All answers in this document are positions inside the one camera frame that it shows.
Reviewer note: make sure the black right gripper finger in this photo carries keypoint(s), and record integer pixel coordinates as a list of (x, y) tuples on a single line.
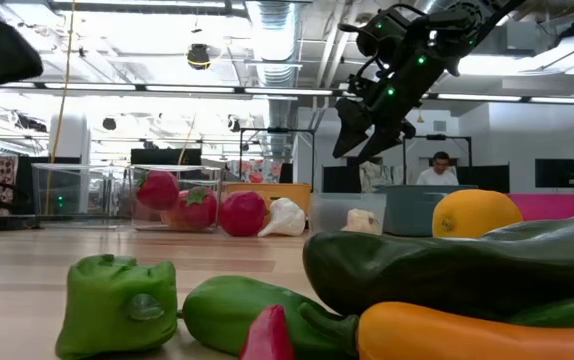
[(352, 130), (379, 142)]

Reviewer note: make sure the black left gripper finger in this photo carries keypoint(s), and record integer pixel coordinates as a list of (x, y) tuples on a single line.
[(2, 52)]

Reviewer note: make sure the white garlic bulb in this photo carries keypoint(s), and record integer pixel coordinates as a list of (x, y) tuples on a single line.
[(362, 221), (287, 217)]

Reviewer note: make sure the orange fruit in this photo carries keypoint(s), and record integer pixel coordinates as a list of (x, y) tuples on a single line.
[(472, 212)]

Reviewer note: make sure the plain red tomato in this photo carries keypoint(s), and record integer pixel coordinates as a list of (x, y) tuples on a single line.
[(242, 215)]

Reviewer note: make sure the large dark green pepper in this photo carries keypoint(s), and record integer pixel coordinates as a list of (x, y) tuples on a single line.
[(442, 272)]

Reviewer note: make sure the red-orange tomato with green stem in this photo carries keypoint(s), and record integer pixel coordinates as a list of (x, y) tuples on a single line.
[(197, 212)]

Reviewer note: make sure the red tomato with green stem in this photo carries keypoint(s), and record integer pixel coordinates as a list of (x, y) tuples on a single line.
[(159, 192)]

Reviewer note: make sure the long orange pepper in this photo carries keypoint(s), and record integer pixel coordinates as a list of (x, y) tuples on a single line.
[(467, 335)]

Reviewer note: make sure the green jalapeno pepper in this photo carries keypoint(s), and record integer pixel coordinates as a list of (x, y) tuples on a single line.
[(227, 310)]

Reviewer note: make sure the red chili pepper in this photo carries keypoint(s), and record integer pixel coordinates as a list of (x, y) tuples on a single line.
[(267, 337)]

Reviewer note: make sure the green bell pepper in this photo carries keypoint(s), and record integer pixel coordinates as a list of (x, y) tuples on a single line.
[(112, 305)]

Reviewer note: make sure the light green pepper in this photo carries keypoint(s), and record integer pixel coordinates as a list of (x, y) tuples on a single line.
[(567, 313)]

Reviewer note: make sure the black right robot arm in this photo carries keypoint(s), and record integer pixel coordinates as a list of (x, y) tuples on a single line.
[(459, 22)]

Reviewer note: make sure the white bag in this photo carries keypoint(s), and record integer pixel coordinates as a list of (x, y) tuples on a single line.
[(374, 175)]

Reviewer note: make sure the black monitor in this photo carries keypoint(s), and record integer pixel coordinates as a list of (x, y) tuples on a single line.
[(487, 177), (339, 180), (558, 172), (166, 157)]

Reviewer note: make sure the person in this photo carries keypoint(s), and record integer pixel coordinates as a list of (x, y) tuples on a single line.
[(437, 177)]

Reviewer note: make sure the teal plastic bin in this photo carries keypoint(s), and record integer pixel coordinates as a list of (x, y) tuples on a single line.
[(407, 210)]

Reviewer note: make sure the frosted translucent plastic bin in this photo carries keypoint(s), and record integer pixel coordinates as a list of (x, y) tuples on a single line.
[(327, 210)]

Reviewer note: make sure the yellow plastic bin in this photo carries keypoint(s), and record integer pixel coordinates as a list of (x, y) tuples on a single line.
[(292, 192)]

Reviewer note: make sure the clear plastic bin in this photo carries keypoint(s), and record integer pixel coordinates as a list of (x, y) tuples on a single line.
[(82, 195), (207, 175)]

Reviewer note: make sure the black overhead light bar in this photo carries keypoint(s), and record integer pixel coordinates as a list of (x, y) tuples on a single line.
[(192, 89)]

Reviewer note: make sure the black dome ceiling lamp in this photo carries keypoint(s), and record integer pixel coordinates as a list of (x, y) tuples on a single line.
[(198, 56)]

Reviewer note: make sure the red plastic bin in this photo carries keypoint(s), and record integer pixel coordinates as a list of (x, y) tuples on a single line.
[(542, 207)]

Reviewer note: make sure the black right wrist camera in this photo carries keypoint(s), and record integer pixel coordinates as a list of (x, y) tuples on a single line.
[(379, 32)]

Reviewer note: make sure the black station frame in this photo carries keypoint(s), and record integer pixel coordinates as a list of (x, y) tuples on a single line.
[(447, 136), (277, 130)]

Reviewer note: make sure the silver ventilation duct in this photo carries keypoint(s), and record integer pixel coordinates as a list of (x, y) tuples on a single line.
[(272, 40)]

